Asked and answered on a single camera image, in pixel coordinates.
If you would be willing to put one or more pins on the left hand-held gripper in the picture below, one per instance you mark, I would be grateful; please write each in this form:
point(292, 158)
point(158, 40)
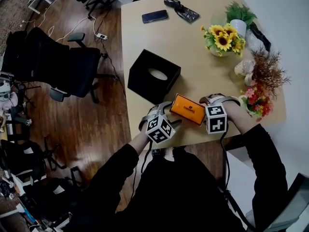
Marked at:
point(159, 129)

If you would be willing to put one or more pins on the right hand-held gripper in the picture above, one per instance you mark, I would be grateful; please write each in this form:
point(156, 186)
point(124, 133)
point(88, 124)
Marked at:
point(216, 119)

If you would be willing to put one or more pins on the orange tissue packet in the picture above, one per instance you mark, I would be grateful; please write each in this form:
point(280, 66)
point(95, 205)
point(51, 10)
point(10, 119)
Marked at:
point(187, 109)

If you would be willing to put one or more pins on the black box container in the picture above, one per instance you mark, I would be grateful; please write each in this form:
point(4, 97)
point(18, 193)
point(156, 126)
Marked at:
point(154, 77)

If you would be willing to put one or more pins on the person's left forearm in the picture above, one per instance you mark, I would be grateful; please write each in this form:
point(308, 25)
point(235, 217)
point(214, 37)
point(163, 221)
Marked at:
point(125, 153)

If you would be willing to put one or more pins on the person's right forearm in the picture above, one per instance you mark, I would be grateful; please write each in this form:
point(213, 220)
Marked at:
point(256, 134)

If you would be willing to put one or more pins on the clear glass jar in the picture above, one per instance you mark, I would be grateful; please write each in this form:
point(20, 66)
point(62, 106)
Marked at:
point(245, 67)

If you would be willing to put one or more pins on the red pink flowers in pot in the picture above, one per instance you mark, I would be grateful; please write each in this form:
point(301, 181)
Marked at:
point(257, 101)

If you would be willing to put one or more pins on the artificial sunflower bouquet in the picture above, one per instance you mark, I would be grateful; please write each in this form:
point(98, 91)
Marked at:
point(224, 39)

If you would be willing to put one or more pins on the brown dried plant in vase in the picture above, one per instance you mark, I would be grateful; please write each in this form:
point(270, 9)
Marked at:
point(266, 72)

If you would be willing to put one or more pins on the clear plastic wrap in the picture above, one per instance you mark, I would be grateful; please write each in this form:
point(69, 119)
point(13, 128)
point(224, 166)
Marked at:
point(256, 42)

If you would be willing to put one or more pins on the person's black clothed body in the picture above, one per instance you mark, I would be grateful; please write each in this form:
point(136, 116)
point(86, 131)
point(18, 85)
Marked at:
point(169, 192)

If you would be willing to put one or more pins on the long black plastic bag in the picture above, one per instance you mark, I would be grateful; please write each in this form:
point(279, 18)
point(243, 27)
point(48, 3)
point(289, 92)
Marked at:
point(261, 35)

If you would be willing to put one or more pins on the green plant in white pot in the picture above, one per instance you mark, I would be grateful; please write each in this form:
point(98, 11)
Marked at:
point(239, 17)

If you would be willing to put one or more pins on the crumpled black plastic bag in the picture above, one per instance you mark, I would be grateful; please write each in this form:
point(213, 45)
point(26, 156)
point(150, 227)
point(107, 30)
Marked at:
point(182, 10)

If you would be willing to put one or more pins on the black smartphone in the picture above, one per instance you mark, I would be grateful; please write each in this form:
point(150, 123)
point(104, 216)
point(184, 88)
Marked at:
point(154, 16)

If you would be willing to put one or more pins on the white power strip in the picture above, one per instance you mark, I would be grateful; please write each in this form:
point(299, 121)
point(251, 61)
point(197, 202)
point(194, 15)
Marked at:
point(101, 36)

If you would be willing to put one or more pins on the large black office chair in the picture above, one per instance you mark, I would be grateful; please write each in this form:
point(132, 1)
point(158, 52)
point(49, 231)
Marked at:
point(50, 62)

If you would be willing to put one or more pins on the grey chair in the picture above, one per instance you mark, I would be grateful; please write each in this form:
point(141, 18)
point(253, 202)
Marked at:
point(285, 207)

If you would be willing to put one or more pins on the black chair with paper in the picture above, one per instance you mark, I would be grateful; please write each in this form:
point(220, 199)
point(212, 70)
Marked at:
point(53, 197)
point(26, 156)

